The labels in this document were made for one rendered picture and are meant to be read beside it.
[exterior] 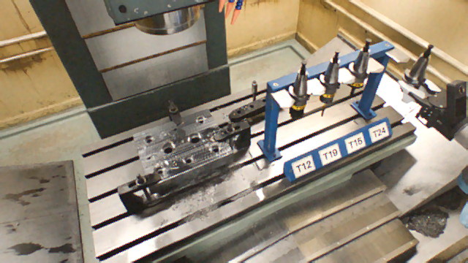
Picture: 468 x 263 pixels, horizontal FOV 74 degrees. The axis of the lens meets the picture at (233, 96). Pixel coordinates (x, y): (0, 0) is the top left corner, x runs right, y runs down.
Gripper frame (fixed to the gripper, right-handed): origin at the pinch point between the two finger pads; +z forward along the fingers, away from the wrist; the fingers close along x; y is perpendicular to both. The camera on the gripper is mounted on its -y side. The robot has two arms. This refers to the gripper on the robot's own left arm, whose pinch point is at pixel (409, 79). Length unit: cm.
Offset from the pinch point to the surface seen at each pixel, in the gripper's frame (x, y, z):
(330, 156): -23.5, 26.9, -0.3
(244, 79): -14, 64, 85
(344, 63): -15.3, -2.4, 12.8
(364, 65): -13.2, -4.9, 7.2
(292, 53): 26, 64, 94
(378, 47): -0.3, -2.5, 14.2
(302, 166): -34.8, 26.4, 0.2
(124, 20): -76, -39, 4
